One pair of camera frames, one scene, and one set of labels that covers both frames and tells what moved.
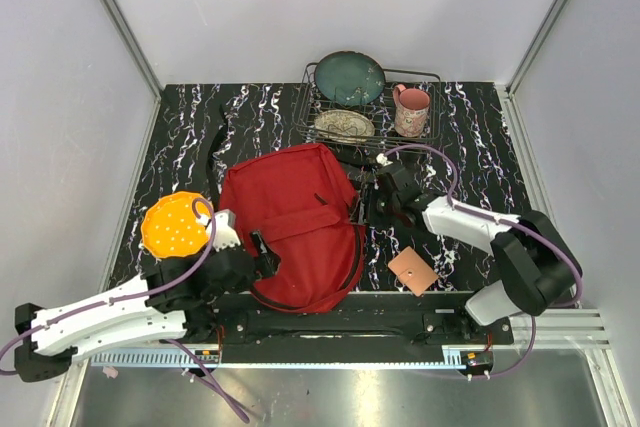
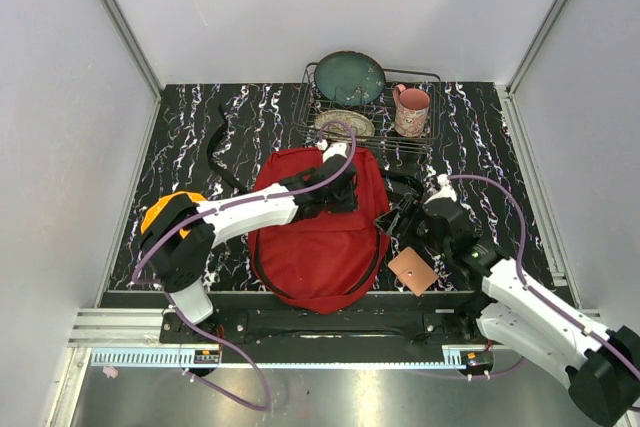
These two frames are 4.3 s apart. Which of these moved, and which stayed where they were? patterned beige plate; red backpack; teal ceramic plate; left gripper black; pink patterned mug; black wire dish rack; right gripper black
Moved: left gripper black; right gripper black; red backpack
Stayed: teal ceramic plate; patterned beige plate; black wire dish rack; pink patterned mug
